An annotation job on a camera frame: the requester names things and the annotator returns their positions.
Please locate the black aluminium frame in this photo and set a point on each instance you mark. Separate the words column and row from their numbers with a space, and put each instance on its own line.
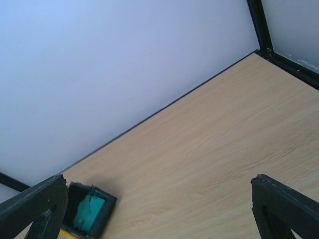
column 76, row 74

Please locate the black bin with teal cards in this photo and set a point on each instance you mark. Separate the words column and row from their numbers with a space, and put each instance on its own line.
column 76, row 193

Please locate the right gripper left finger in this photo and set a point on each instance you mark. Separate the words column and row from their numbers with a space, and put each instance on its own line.
column 41, row 208

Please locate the teal card stack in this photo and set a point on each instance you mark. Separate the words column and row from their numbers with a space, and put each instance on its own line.
column 88, row 211

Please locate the yellow card bin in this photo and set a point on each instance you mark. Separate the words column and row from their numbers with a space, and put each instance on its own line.
column 66, row 235

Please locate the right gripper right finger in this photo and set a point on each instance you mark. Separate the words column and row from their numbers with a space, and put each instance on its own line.
column 280, row 211

